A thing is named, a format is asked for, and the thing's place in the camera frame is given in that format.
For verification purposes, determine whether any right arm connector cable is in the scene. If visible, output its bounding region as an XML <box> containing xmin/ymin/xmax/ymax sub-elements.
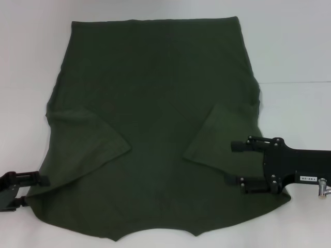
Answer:
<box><xmin>318</xmin><ymin>177</ymin><xmax>331</xmax><ymax>199</ymax></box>

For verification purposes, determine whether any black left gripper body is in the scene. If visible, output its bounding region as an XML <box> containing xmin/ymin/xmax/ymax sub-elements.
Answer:
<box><xmin>0</xmin><ymin>173</ymin><xmax>20</xmax><ymax>214</ymax></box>

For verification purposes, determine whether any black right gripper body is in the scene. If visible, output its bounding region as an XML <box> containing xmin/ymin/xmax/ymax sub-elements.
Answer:
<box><xmin>262</xmin><ymin>137</ymin><xmax>331</xmax><ymax>194</ymax></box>

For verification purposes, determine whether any dark green shirt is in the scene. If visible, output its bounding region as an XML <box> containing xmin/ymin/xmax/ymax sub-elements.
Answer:
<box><xmin>27</xmin><ymin>15</ymin><xmax>292</xmax><ymax>235</ymax></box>

